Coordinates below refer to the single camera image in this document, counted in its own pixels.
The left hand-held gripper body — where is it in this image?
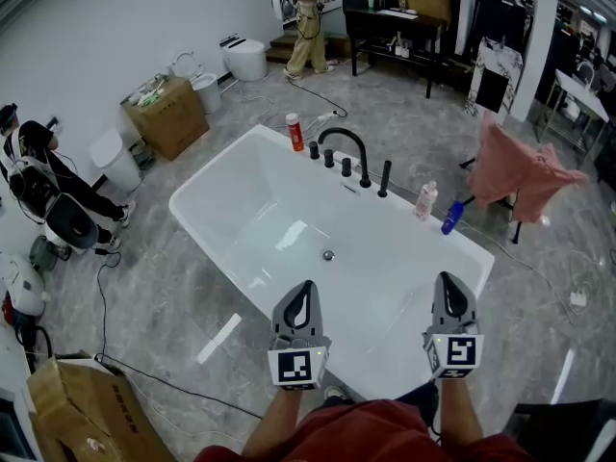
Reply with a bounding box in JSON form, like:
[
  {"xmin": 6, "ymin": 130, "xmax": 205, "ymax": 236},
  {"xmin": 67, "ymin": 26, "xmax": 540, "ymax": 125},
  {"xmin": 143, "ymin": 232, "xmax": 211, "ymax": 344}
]
[{"xmin": 267, "ymin": 332, "xmax": 333, "ymax": 392}]

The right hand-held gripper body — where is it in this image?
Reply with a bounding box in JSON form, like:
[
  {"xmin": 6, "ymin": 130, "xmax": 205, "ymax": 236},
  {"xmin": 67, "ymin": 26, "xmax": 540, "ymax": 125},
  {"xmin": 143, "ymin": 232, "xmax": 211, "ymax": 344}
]
[{"xmin": 422, "ymin": 320, "xmax": 485, "ymax": 380}]

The blue bottle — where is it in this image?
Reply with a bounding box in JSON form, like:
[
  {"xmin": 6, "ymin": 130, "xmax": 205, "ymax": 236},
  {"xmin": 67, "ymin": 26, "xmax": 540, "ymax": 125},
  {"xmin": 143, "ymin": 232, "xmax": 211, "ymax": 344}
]
[{"xmin": 440, "ymin": 199, "xmax": 466, "ymax": 236}]

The white bathtub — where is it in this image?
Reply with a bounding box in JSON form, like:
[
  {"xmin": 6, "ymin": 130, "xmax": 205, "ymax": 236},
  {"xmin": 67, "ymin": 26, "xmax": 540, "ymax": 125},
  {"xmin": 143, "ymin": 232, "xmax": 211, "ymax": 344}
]
[{"xmin": 167, "ymin": 123, "xmax": 496, "ymax": 401}]

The person's left forearm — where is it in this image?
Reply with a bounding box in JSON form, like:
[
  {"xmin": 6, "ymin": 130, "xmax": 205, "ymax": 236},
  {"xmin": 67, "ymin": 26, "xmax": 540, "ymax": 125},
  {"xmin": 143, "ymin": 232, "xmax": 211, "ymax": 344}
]
[{"xmin": 240, "ymin": 387, "xmax": 304, "ymax": 459}]

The person's right forearm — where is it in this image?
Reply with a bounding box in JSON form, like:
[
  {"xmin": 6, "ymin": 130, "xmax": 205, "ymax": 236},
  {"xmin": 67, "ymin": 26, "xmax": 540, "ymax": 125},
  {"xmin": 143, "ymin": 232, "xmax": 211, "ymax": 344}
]
[{"xmin": 440, "ymin": 377, "xmax": 485, "ymax": 447}]

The person's black trouser leg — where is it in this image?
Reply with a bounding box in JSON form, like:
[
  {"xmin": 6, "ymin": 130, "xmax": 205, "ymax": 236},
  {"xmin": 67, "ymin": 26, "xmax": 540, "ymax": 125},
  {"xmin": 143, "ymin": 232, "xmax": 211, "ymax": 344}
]
[{"xmin": 317, "ymin": 380, "xmax": 442, "ymax": 432}]

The black chair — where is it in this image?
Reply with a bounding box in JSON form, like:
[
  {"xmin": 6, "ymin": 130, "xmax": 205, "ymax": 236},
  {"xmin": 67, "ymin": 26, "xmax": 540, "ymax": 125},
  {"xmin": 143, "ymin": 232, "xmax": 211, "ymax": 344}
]
[{"xmin": 459, "ymin": 156, "xmax": 526, "ymax": 245}]

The person's red shirt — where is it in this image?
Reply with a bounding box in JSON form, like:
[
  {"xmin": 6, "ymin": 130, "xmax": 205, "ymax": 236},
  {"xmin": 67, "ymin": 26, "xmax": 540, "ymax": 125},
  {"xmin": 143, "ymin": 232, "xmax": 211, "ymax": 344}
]
[{"xmin": 194, "ymin": 399, "xmax": 535, "ymax": 462}]

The clear pink bottle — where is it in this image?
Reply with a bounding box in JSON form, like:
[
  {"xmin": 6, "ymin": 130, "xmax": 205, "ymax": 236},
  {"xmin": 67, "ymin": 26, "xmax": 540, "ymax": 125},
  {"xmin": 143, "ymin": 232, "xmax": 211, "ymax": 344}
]
[{"xmin": 413, "ymin": 180, "xmax": 439, "ymax": 222}]

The dark green tub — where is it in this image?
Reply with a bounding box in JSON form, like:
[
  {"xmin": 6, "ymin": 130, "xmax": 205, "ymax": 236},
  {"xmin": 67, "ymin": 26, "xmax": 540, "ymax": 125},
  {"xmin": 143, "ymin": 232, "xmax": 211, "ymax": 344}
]
[{"xmin": 504, "ymin": 398, "xmax": 616, "ymax": 462}]

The pink cloth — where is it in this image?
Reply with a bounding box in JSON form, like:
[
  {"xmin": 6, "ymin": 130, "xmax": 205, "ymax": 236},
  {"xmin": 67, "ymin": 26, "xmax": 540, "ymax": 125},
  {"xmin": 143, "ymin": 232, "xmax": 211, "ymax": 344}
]
[{"xmin": 465, "ymin": 111, "xmax": 589, "ymax": 225}]

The black shower wand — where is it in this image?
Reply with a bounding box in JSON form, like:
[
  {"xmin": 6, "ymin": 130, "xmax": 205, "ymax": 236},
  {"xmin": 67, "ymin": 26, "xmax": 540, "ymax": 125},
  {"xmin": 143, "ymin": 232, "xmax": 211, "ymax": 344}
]
[{"xmin": 377, "ymin": 160, "xmax": 393, "ymax": 198}]

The orange bottle with white cap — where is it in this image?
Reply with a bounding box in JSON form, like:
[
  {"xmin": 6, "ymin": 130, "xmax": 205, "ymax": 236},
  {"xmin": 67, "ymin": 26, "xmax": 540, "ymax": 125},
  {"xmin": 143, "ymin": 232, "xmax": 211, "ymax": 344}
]
[{"xmin": 285, "ymin": 112, "xmax": 306, "ymax": 153}]

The black curved faucet spout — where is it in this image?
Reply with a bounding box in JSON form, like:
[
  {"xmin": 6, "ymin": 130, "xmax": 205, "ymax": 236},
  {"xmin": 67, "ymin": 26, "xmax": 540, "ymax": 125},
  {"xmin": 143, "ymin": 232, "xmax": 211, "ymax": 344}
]
[{"xmin": 317, "ymin": 126, "xmax": 372, "ymax": 190}]

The large printed cardboard box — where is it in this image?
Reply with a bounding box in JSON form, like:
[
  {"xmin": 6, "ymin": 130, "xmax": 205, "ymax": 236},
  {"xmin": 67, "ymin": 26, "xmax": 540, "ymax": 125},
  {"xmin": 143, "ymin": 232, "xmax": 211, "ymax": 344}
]
[{"xmin": 26, "ymin": 353, "xmax": 177, "ymax": 462}]

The white rounded toilet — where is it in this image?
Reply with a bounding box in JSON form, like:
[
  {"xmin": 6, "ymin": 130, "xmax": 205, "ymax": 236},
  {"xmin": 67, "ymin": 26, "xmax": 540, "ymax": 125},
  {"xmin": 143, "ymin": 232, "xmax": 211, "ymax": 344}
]
[{"xmin": 90, "ymin": 127, "xmax": 143, "ymax": 195}]

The open cardboard box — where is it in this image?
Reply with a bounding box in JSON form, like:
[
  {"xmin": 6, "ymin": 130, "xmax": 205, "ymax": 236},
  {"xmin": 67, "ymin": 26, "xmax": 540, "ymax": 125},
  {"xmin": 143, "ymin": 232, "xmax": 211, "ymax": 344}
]
[{"xmin": 120, "ymin": 75, "xmax": 211, "ymax": 162}]

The white toilet with raised seat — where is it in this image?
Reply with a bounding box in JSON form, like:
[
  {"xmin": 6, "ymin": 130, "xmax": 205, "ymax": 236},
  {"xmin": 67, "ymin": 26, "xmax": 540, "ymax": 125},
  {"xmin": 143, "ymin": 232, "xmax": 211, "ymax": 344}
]
[{"xmin": 169, "ymin": 50, "xmax": 222, "ymax": 115}]

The steel table with white top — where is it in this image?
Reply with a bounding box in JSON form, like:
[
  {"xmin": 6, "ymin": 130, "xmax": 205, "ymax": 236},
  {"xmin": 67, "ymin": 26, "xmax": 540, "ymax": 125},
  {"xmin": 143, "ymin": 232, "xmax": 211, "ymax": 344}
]
[{"xmin": 534, "ymin": 60, "xmax": 611, "ymax": 166}]

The grey-green bucket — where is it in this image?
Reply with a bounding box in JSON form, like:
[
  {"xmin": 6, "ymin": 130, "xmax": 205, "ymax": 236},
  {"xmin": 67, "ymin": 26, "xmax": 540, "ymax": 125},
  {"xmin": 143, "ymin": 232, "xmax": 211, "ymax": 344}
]
[{"xmin": 28, "ymin": 235, "xmax": 73, "ymax": 273}]

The white rounded appliance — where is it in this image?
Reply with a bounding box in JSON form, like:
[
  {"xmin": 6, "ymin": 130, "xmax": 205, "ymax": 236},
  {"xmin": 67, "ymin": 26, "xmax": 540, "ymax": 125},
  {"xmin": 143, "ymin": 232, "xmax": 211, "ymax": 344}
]
[{"xmin": 0, "ymin": 252, "xmax": 52, "ymax": 318}]

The white toilet with closed lid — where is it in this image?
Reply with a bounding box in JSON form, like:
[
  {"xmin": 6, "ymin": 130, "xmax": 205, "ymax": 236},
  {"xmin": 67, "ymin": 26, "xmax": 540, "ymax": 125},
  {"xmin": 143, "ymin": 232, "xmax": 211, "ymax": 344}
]
[{"xmin": 219, "ymin": 35, "xmax": 269, "ymax": 83}]

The black table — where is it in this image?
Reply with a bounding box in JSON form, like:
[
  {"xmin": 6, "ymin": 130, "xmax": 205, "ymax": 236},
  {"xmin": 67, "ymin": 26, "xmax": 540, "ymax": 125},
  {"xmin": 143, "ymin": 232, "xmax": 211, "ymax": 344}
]
[{"xmin": 343, "ymin": 6, "xmax": 447, "ymax": 99}]

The small cardboard box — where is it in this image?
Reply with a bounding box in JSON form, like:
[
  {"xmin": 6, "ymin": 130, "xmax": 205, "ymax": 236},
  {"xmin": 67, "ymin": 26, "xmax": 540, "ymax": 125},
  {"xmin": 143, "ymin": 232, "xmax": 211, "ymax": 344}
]
[{"xmin": 397, "ymin": 0, "xmax": 462, "ymax": 27}]

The white floor cable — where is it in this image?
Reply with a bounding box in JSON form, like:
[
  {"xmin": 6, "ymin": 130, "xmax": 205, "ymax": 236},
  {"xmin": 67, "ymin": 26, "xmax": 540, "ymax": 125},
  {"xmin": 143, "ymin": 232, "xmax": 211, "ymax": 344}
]
[{"xmin": 461, "ymin": 221, "xmax": 578, "ymax": 326}]

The black floor cable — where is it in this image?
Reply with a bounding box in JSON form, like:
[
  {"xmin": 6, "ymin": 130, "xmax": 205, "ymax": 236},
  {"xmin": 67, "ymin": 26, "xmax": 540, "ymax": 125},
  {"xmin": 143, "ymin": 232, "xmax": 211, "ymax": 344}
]
[{"xmin": 93, "ymin": 248, "xmax": 264, "ymax": 421}]

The marble pedestal with black panel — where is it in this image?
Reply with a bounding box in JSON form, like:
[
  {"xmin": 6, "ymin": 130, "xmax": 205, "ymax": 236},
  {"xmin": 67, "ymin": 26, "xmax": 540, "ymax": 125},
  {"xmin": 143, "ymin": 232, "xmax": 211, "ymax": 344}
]
[{"xmin": 464, "ymin": 36, "xmax": 525, "ymax": 118}]

